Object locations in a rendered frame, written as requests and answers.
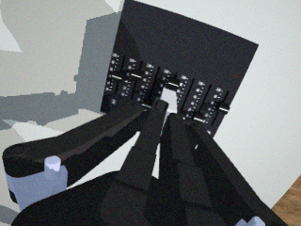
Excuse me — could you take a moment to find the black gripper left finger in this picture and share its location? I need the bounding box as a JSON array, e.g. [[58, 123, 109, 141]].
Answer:
[[2, 88, 170, 226]]

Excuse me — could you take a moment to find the black lighting desk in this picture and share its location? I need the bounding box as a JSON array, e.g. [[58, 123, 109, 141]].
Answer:
[[100, 0, 259, 138]]

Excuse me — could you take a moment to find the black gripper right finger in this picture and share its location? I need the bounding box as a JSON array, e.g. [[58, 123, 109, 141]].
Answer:
[[158, 90, 288, 226]]

